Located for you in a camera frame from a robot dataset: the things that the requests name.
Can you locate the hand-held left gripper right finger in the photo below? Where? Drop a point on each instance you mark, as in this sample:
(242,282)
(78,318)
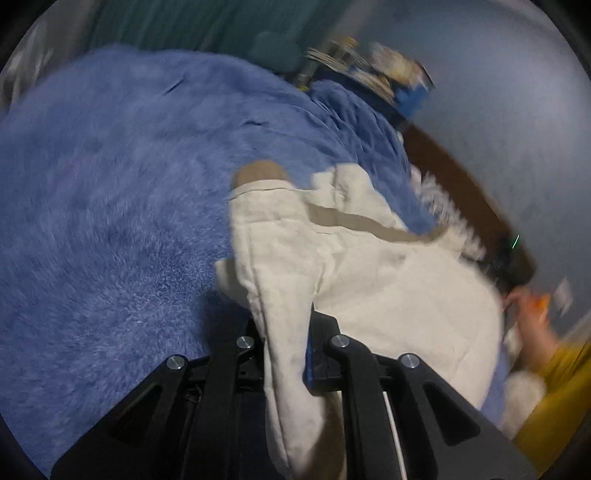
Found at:
(310,364)

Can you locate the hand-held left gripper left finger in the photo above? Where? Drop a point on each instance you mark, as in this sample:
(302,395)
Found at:
(251,369)

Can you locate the cream hooded jacket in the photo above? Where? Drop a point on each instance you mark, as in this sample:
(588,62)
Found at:
(378,286)

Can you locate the person's right forearm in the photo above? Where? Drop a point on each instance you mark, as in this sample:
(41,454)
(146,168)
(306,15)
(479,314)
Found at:
(554,397)

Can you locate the person's right hand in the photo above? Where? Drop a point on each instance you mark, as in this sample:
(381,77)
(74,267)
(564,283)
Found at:
(526,309)

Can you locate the grey striped pillow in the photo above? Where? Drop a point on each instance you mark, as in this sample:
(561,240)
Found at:
(445,212)

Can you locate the brown wooden headboard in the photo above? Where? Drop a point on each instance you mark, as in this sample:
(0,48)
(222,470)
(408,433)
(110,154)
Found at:
(452,166)

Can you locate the cream fluffy cloth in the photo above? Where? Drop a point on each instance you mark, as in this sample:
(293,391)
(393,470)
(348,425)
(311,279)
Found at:
(521,399)

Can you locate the blue bookshelf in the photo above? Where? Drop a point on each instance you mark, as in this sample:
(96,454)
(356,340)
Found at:
(408,99)

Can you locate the blue fluffy blanket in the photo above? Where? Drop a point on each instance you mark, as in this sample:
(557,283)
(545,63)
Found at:
(120,207)

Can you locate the stack of books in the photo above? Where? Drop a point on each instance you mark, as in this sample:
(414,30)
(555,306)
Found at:
(399,64)

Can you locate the teal curtain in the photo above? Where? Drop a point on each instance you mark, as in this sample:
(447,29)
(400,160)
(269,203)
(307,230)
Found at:
(194,23)

